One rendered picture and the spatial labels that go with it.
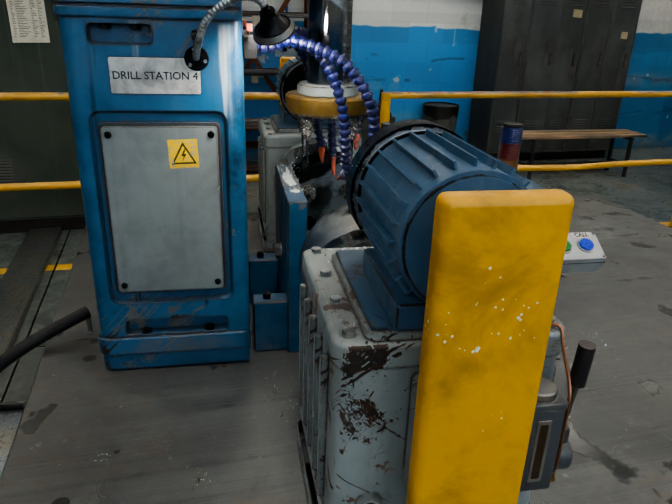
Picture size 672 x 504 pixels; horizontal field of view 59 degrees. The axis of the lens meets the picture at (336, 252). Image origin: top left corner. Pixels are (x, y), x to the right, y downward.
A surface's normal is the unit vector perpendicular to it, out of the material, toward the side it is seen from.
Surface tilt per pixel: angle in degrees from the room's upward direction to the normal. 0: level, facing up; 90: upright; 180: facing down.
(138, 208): 90
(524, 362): 90
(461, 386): 90
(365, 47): 90
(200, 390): 0
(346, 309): 0
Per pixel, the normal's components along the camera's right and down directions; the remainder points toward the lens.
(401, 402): 0.18, 0.36
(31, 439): 0.04, -0.93
